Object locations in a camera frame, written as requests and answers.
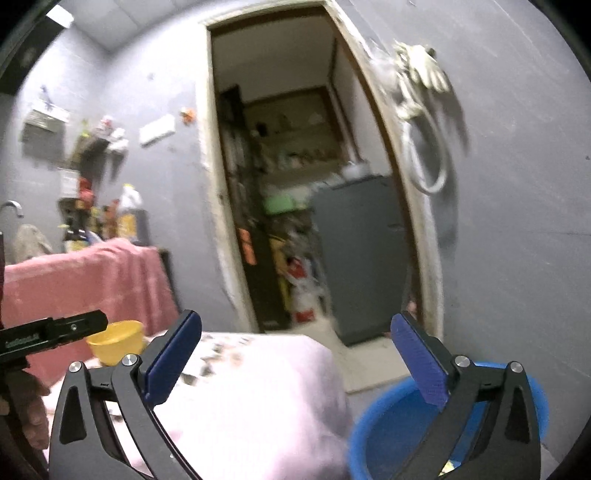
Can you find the blue plastic basin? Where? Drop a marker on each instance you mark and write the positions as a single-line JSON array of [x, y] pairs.
[[392, 429]]

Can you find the pink floral tablecloth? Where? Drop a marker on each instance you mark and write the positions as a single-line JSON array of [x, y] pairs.
[[258, 401]]

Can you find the ceiling light panel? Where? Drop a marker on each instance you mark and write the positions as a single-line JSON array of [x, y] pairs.
[[60, 16]]

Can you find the white hanging gloves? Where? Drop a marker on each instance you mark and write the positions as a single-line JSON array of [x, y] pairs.
[[427, 69]]

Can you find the white and yellow bottle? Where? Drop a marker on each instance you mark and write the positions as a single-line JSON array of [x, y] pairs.
[[129, 210]]

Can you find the green container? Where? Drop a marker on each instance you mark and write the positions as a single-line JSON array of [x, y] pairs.
[[278, 204]]

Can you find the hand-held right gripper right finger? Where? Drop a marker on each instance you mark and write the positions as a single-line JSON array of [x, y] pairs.
[[421, 362]]

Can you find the person's left hand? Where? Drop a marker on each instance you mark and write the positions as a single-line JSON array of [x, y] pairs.
[[34, 410]]

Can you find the beige cloth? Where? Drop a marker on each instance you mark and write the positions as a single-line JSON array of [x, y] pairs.
[[30, 242]]

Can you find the grey wall hanging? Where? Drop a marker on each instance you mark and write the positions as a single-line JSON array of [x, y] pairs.
[[44, 136]]

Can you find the pink cloth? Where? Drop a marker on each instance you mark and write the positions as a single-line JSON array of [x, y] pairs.
[[92, 286]]

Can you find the white wall switch box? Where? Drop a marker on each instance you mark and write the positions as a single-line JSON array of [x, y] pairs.
[[157, 130]]

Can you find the yellow bowl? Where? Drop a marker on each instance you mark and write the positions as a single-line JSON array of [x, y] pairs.
[[115, 344]]

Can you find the red and white canister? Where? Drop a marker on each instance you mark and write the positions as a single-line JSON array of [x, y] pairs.
[[303, 295]]

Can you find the metal faucet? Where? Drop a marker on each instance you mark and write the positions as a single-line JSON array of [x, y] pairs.
[[16, 205]]

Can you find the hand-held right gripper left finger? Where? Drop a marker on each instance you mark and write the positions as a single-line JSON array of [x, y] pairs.
[[173, 355]]

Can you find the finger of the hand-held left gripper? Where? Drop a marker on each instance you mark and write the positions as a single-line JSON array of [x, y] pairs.
[[55, 331]]

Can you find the cluttered wall shelf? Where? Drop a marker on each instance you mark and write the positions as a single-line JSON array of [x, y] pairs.
[[94, 143]]

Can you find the white door frame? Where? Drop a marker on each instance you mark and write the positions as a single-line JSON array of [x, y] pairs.
[[213, 184]]

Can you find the grey cabinet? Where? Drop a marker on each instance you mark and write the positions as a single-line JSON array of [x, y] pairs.
[[364, 258]]

